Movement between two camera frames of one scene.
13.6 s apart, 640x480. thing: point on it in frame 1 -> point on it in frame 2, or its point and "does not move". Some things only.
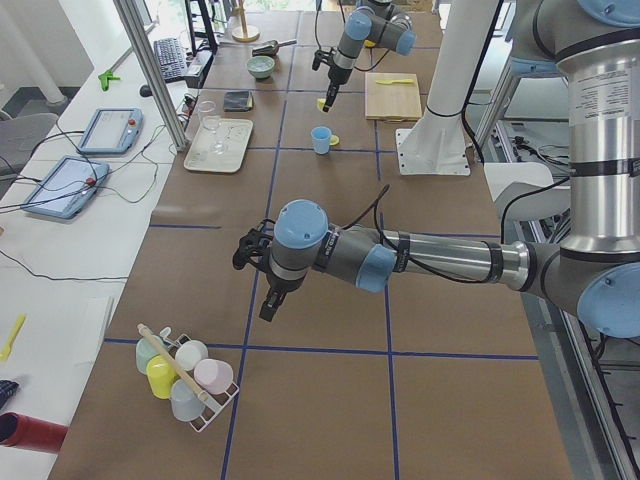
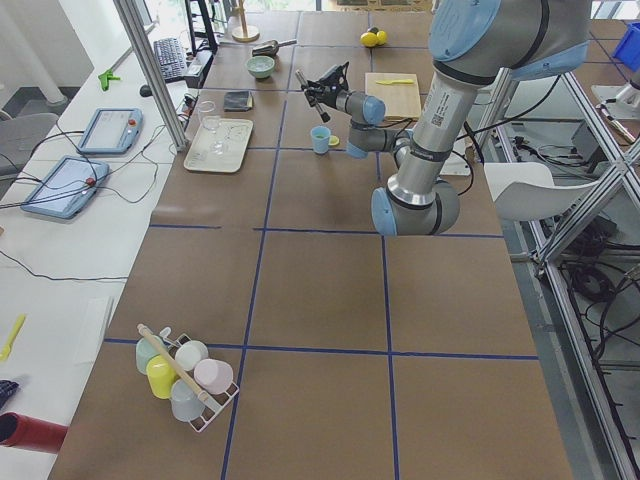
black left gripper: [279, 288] -> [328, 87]
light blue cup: [321, 139] does not move
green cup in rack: [146, 350] does not move
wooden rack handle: [173, 361] does not move
